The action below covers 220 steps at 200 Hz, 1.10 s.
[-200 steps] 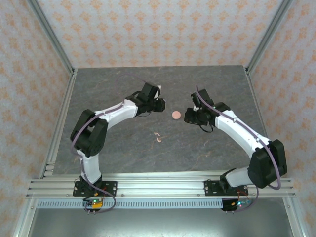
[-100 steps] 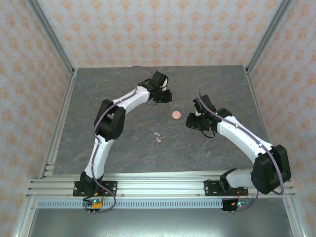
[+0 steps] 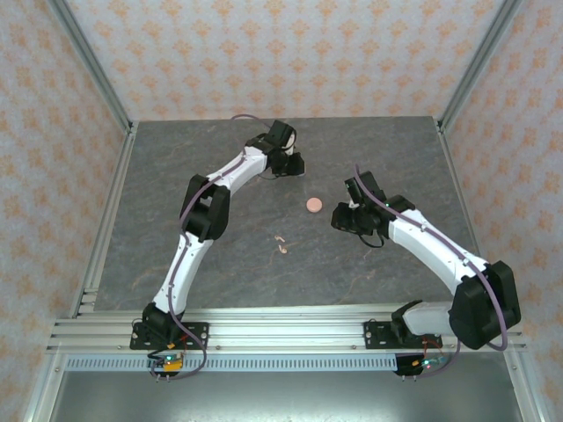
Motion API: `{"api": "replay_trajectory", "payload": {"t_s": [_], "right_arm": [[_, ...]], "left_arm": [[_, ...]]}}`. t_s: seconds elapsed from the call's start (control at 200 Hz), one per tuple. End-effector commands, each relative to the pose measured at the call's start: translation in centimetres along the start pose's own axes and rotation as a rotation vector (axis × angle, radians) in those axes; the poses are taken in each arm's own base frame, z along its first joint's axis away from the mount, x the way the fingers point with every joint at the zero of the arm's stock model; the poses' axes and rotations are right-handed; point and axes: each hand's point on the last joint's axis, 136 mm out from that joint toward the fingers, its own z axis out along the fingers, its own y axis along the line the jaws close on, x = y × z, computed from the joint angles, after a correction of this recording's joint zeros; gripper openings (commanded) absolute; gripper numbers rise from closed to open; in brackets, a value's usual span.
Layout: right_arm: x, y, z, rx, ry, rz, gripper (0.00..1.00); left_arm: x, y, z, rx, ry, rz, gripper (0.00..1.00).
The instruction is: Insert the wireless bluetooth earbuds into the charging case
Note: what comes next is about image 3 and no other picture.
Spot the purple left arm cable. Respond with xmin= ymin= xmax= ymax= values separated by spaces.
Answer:
xmin=151 ymin=113 xmax=276 ymax=382

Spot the aluminium table side rail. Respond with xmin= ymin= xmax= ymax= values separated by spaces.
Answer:
xmin=69 ymin=120 xmax=140 ymax=318
xmin=435 ymin=117 xmax=503 ymax=318

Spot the grey metal shelf panel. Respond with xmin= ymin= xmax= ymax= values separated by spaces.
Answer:
xmin=43 ymin=371 xmax=525 ymax=422

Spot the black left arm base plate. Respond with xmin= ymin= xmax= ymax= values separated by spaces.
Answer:
xmin=130 ymin=322 xmax=210 ymax=351

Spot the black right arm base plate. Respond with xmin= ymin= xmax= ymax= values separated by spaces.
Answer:
xmin=363 ymin=319 xmax=443 ymax=351

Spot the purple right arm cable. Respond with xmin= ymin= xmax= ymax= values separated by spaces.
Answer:
xmin=354 ymin=164 xmax=510 ymax=379

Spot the aluminium mounting rail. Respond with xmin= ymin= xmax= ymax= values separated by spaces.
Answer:
xmin=46 ymin=307 xmax=528 ymax=355

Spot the thin black right gripper cable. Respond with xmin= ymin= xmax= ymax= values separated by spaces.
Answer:
xmin=356 ymin=231 xmax=384 ymax=250

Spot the slotted grey cable duct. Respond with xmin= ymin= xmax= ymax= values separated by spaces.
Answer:
xmin=64 ymin=354 xmax=398 ymax=373

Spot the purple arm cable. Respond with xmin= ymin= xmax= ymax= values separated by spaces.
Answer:
xmin=354 ymin=164 xmax=510 ymax=379
xmin=151 ymin=113 xmax=276 ymax=382

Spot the aluminium frame post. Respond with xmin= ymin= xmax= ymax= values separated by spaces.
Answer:
xmin=46 ymin=0 xmax=136 ymax=133
xmin=438 ymin=0 xmax=525 ymax=133

